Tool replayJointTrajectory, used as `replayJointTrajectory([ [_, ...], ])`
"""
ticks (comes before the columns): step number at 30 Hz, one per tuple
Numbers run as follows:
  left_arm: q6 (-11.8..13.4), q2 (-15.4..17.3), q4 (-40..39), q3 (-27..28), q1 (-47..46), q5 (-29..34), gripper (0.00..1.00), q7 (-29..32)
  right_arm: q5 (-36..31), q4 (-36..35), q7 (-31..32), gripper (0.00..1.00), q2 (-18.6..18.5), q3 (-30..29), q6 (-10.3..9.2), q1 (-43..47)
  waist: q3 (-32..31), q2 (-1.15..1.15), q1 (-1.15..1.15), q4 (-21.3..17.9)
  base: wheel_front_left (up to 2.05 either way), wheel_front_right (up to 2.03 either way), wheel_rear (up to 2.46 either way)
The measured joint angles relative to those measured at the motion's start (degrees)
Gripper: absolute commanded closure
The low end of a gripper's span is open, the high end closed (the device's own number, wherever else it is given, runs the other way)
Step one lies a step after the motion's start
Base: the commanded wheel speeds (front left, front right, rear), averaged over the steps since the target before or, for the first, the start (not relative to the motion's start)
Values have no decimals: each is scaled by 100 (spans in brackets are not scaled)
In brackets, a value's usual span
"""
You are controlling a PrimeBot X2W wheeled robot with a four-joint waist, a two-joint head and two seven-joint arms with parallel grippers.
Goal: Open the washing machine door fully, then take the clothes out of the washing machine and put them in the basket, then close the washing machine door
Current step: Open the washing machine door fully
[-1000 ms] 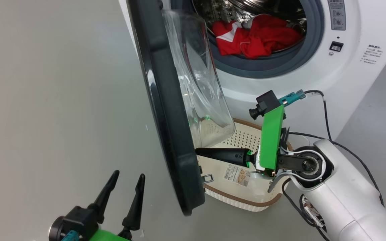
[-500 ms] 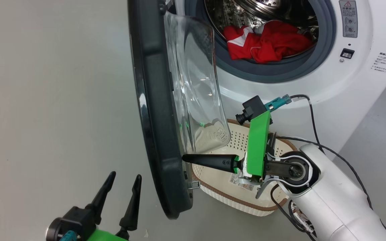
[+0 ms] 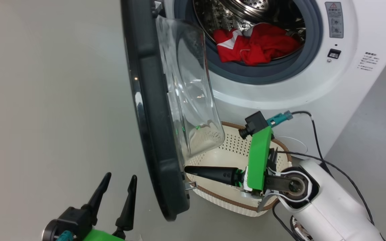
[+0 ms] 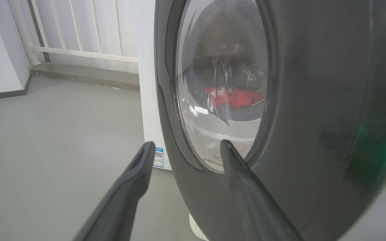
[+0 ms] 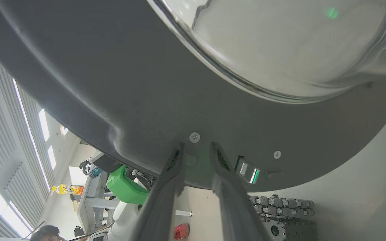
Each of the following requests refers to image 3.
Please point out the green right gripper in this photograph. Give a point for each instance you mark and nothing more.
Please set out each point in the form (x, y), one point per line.
(258, 160)

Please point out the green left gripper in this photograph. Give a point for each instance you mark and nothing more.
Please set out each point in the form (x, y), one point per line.
(107, 237)

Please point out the dark round washing machine door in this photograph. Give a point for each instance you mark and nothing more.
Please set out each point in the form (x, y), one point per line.
(152, 100)

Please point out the red garment with white panel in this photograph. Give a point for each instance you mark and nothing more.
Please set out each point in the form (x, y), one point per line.
(270, 43)

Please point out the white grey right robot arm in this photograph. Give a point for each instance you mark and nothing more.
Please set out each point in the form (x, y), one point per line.
(330, 214)

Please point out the cream perforated laundry basket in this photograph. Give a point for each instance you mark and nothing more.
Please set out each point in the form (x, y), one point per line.
(223, 198)

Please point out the grey rubber door seal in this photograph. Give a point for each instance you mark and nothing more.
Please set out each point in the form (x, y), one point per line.
(313, 40)

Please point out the black door latch socket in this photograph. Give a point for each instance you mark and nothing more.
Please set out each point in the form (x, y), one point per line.
(334, 53)

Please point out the white front-load washing machine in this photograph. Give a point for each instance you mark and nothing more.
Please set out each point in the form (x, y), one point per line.
(364, 33)

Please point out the round drain filter cover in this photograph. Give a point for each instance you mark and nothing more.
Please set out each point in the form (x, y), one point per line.
(293, 145)

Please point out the stainless steel washer drum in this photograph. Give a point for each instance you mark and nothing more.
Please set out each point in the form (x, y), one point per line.
(246, 13)

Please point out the grey warning label sticker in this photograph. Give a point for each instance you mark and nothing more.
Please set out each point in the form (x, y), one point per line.
(334, 20)

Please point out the teal left camera connector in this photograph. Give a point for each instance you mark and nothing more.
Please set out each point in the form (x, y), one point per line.
(64, 237)

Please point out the teal camera connector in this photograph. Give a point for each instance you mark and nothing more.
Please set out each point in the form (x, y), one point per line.
(278, 118)
(64, 237)

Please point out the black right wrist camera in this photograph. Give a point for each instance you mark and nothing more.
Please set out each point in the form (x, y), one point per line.
(255, 122)

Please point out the teal right camera connector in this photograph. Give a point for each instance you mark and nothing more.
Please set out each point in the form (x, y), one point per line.
(278, 118)

